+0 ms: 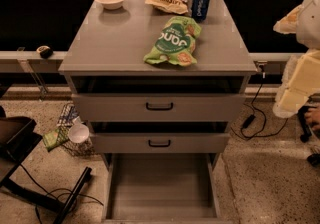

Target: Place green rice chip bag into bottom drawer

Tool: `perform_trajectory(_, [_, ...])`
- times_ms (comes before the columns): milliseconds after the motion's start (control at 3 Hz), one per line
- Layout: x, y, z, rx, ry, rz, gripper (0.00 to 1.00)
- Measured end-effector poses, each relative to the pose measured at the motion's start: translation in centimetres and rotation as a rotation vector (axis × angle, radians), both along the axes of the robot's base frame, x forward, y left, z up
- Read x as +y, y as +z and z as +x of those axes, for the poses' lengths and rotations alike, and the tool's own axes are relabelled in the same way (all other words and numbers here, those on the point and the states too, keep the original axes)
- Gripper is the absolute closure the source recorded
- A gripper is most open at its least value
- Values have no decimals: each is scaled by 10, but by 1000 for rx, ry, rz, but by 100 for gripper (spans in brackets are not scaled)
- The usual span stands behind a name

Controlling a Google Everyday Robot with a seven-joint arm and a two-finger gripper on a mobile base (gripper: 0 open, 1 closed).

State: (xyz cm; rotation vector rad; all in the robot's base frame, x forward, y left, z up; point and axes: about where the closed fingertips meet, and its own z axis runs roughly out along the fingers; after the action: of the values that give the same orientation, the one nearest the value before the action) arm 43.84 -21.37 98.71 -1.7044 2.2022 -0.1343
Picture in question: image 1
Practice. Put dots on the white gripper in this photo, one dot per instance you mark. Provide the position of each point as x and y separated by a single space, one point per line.
310 23

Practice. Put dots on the green rice chip bag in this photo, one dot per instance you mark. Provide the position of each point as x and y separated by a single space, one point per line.
176 43

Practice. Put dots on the grey drawer cabinet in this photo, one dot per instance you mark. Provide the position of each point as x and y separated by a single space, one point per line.
114 43

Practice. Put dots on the top drawer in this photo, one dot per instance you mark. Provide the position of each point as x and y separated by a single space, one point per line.
158 99

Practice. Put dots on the open bottom drawer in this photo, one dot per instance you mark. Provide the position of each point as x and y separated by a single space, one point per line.
161 189

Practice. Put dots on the middle drawer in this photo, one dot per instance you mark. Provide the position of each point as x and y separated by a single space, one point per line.
159 137

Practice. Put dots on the green bag on floor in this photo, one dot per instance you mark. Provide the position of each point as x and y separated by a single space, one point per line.
55 138

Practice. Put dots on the person's hand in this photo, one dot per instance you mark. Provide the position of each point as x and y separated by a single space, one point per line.
312 118

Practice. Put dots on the blue pepsi can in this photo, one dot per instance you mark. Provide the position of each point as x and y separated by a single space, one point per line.
199 9

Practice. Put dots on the white cup on floor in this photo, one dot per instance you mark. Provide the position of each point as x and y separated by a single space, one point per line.
78 133

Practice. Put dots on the small round black device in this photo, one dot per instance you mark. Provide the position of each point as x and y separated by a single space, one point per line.
44 51

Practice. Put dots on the wire basket on floor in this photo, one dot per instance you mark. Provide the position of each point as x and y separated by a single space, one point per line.
68 117

